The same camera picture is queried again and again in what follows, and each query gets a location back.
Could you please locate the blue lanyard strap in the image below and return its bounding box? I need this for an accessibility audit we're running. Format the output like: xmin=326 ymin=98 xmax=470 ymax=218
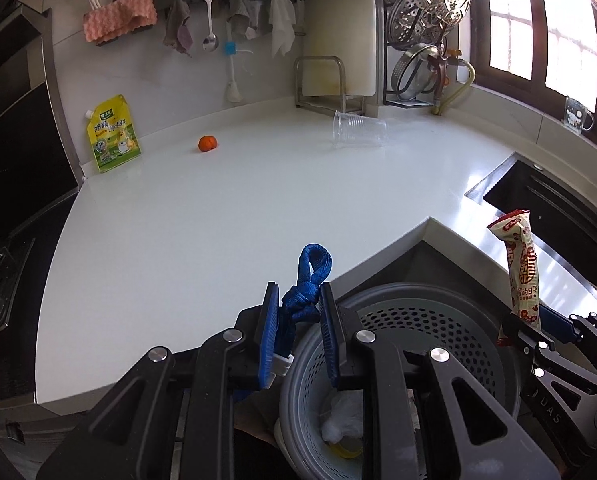
xmin=272 ymin=242 xmax=335 ymax=376

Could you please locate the orange peel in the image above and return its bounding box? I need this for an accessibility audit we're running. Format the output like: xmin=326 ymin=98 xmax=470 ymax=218
xmin=198 ymin=136 xmax=218 ymax=153

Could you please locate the dark framed window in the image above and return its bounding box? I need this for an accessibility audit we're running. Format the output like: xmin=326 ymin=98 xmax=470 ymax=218
xmin=470 ymin=0 xmax=597 ymax=146

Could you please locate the black dish rack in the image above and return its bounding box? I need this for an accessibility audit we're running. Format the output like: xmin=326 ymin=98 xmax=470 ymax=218
xmin=385 ymin=0 xmax=445 ymax=104

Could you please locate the black kitchen sink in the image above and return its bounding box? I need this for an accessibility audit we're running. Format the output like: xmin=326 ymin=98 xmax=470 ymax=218
xmin=465 ymin=154 xmax=597 ymax=311

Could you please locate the red patterned snack wrapper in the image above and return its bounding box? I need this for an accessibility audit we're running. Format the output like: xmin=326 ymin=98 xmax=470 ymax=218
xmin=489 ymin=209 xmax=541 ymax=330

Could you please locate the steel cutting board stand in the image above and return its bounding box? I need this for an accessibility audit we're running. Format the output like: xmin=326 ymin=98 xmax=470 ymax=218
xmin=294 ymin=55 xmax=366 ymax=116

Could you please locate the purple grey hanging cloth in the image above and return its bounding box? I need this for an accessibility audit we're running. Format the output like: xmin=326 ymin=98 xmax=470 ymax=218
xmin=163 ymin=0 xmax=193 ymax=54

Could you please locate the blue white bottle brush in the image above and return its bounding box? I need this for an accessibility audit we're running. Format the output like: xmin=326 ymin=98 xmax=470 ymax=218
xmin=224 ymin=21 xmax=253 ymax=104

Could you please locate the white cutting board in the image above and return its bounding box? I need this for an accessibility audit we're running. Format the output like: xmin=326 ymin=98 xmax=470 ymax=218
xmin=303 ymin=0 xmax=378 ymax=96

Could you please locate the glass pot lid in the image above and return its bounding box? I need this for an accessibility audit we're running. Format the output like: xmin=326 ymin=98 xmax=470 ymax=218
xmin=391 ymin=44 xmax=447 ymax=102

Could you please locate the white hanging cloth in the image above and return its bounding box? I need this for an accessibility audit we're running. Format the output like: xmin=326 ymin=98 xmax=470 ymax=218
xmin=269 ymin=0 xmax=296 ymax=56

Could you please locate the clear plastic bag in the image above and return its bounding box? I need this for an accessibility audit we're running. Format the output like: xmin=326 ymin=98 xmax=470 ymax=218
xmin=321 ymin=390 xmax=364 ymax=444

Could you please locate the glass mug on sill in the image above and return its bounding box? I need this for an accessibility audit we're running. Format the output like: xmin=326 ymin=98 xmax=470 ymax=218
xmin=563 ymin=96 xmax=595 ymax=134

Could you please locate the pink sponge cloth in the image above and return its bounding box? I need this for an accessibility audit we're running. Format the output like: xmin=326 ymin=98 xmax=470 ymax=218
xmin=82 ymin=0 xmax=157 ymax=44

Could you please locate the yellow gas hose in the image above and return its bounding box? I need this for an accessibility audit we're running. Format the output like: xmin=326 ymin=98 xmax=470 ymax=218
xmin=431 ymin=58 xmax=478 ymax=116

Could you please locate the grey perforated trash bin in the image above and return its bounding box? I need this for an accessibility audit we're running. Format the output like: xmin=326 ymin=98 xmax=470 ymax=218
xmin=280 ymin=283 xmax=521 ymax=479

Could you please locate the yellow green refill pouch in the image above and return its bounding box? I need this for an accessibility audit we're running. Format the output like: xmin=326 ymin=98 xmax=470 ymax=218
xmin=86 ymin=94 xmax=141 ymax=174

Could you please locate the perforated steel steamer plate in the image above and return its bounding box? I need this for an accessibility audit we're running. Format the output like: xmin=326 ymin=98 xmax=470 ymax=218
xmin=385 ymin=0 xmax=471 ymax=50

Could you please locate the clear plastic cup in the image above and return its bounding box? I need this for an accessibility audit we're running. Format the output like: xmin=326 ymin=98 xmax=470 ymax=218
xmin=332 ymin=112 xmax=387 ymax=148

